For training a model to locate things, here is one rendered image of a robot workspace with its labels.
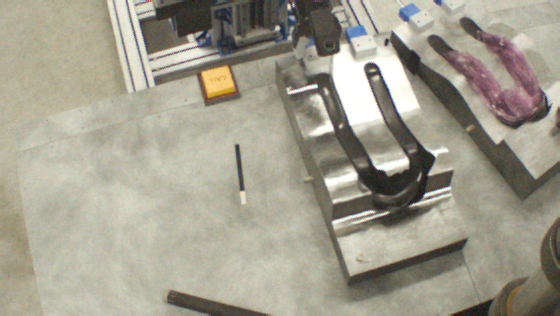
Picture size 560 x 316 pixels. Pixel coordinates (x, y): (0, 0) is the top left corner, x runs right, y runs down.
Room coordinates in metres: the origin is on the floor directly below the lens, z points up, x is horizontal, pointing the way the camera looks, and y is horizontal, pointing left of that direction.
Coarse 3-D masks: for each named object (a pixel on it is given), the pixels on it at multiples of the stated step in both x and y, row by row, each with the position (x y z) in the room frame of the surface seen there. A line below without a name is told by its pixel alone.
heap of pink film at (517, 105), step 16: (480, 32) 1.14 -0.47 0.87; (496, 48) 1.06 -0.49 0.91; (512, 48) 1.06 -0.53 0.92; (464, 64) 1.01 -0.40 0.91; (480, 64) 1.01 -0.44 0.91; (512, 64) 1.02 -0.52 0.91; (528, 64) 1.03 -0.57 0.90; (480, 80) 0.96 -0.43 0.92; (496, 80) 0.98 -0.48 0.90; (528, 80) 0.99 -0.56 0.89; (480, 96) 0.93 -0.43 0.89; (496, 96) 0.93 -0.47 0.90; (512, 96) 0.94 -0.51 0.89; (528, 96) 0.94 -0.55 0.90; (544, 96) 0.96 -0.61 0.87; (496, 112) 0.90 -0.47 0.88; (512, 112) 0.90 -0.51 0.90; (528, 112) 0.90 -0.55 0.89
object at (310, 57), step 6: (312, 36) 1.06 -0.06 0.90; (312, 42) 1.05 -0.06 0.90; (306, 48) 1.03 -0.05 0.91; (312, 48) 1.02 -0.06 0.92; (306, 54) 1.00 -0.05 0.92; (312, 54) 1.00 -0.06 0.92; (306, 60) 0.99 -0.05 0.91; (312, 60) 0.99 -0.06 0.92; (318, 60) 0.99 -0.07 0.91; (324, 60) 0.99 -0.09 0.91; (306, 66) 0.99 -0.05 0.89; (312, 66) 0.99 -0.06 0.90; (318, 66) 0.99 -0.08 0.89
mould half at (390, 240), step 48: (384, 48) 1.05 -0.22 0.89; (288, 96) 0.92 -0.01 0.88; (336, 144) 0.80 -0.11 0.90; (384, 144) 0.79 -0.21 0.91; (432, 144) 0.79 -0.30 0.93; (336, 192) 0.68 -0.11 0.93; (432, 192) 0.71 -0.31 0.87; (336, 240) 0.61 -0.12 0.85; (384, 240) 0.61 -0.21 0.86; (432, 240) 0.61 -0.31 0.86
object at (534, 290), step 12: (540, 276) 0.32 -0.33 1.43; (528, 288) 0.32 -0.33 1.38; (540, 288) 0.31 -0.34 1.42; (552, 288) 0.30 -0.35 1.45; (516, 300) 0.32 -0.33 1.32; (528, 300) 0.31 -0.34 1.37; (540, 300) 0.30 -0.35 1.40; (552, 300) 0.29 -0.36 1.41; (516, 312) 0.31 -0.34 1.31; (528, 312) 0.30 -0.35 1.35; (540, 312) 0.29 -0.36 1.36
